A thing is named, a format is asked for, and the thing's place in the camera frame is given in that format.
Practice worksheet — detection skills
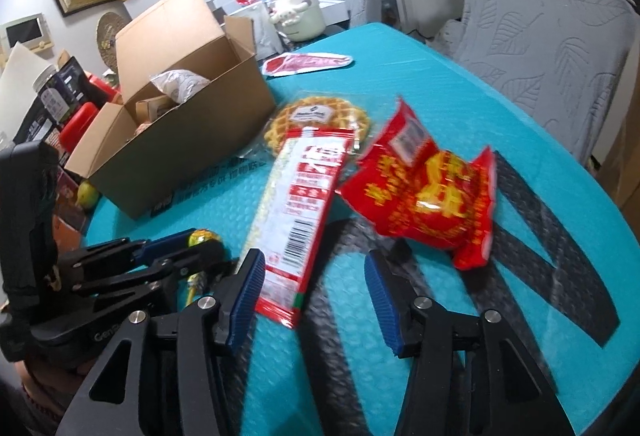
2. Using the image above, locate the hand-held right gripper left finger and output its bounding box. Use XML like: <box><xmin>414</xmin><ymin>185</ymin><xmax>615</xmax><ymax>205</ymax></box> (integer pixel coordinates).
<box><xmin>56</xmin><ymin>247</ymin><xmax>267</xmax><ymax>436</ymax></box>

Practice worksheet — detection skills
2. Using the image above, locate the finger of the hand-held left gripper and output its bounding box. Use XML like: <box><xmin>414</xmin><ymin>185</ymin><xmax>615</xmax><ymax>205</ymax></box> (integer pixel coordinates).
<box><xmin>55</xmin><ymin>228</ymin><xmax>198</xmax><ymax>278</ymax></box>
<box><xmin>72</xmin><ymin>243</ymin><xmax>239</xmax><ymax>300</ymax></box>

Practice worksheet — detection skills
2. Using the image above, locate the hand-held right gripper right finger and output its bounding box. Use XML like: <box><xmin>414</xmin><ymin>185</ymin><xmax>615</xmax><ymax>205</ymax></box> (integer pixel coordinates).
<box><xmin>363</xmin><ymin>252</ymin><xmax>576</xmax><ymax>436</ymax></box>

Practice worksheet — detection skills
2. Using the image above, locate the yellow lollipop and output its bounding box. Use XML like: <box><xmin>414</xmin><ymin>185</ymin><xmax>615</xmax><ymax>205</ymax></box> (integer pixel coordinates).
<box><xmin>182</xmin><ymin>228</ymin><xmax>223</xmax><ymax>309</ymax></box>

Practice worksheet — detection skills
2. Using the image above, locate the long red and white packet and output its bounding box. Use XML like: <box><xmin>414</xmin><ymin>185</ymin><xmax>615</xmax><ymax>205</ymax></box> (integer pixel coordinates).
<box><xmin>240</xmin><ymin>126</ymin><xmax>356</xmax><ymax>329</ymax></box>

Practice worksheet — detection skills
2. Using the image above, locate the small cardboard box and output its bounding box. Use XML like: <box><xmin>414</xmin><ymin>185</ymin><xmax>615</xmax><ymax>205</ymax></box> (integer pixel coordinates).
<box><xmin>64</xmin><ymin>0</ymin><xmax>277</xmax><ymax>220</ymax></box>

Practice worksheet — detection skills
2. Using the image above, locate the red and yellow snack packet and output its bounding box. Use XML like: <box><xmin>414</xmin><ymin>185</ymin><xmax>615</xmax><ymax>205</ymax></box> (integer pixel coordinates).
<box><xmin>340</xmin><ymin>97</ymin><xmax>498</xmax><ymax>271</ymax></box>

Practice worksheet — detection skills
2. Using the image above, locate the small brown carton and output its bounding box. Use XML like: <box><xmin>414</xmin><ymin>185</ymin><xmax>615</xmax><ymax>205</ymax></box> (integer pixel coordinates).
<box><xmin>135</xmin><ymin>97</ymin><xmax>176</xmax><ymax>124</ymax></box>

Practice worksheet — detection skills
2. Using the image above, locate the white snack packet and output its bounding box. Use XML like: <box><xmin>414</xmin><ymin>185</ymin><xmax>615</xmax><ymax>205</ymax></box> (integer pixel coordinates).
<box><xmin>149</xmin><ymin>69</ymin><xmax>212</xmax><ymax>105</ymax></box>

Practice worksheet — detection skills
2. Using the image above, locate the yellow lemon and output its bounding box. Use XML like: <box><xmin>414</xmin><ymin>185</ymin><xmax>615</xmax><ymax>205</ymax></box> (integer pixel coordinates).
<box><xmin>75</xmin><ymin>181</ymin><xmax>100</xmax><ymax>211</ymax></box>

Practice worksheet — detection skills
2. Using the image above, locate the red bottle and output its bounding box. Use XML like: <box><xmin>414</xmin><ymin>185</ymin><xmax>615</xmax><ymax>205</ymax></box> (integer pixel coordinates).
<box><xmin>59</xmin><ymin>102</ymin><xmax>103</xmax><ymax>152</ymax></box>

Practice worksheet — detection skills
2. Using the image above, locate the white paper bag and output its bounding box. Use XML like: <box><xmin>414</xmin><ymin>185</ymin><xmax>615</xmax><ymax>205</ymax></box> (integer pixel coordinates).
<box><xmin>0</xmin><ymin>42</ymin><xmax>48</xmax><ymax>127</ymax></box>

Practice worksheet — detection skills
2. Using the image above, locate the black packaging bag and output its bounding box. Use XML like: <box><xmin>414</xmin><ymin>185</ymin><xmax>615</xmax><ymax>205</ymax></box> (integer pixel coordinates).
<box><xmin>12</xmin><ymin>56</ymin><xmax>96</xmax><ymax>147</ymax></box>

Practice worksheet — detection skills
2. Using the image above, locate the round waffle in clear wrapper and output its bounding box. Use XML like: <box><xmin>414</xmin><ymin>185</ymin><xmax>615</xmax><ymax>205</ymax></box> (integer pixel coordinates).
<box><xmin>240</xmin><ymin>97</ymin><xmax>376</xmax><ymax>160</ymax></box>

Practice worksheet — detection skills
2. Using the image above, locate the round woven trivet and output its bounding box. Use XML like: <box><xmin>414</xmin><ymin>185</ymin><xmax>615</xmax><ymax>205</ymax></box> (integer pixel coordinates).
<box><xmin>96</xmin><ymin>12</ymin><xmax>132</xmax><ymax>67</ymax></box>

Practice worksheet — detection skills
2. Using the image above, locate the flat red and white packet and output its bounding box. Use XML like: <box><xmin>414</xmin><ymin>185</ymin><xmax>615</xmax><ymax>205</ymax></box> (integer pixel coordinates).
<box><xmin>261</xmin><ymin>51</ymin><xmax>356</xmax><ymax>78</ymax></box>

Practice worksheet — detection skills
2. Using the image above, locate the large cardboard box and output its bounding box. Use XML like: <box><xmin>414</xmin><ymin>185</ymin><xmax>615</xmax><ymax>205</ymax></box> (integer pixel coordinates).
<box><xmin>597</xmin><ymin>116</ymin><xmax>640</xmax><ymax>217</ymax></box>

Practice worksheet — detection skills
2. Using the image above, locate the white wall intercom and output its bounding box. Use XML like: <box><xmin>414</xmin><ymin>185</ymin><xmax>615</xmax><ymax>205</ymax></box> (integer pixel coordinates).
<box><xmin>0</xmin><ymin>15</ymin><xmax>53</xmax><ymax>54</ymax></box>

